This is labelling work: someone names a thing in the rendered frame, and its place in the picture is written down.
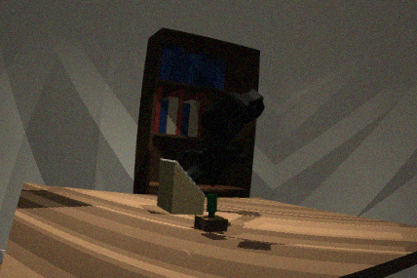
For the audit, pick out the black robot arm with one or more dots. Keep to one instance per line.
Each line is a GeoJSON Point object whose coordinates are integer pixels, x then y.
{"type": "Point", "coordinates": [243, 109]}

